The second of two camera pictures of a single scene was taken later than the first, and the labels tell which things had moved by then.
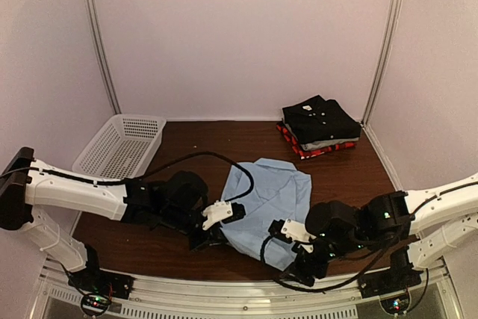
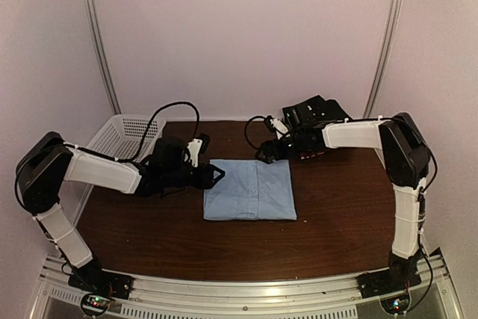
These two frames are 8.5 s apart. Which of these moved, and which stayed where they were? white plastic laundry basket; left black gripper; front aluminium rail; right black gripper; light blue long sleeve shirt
Moved: light blue long sleeve shirt; left black gripper; right black gripper
Stayed: front aluminium rail; white plastic laundry basket
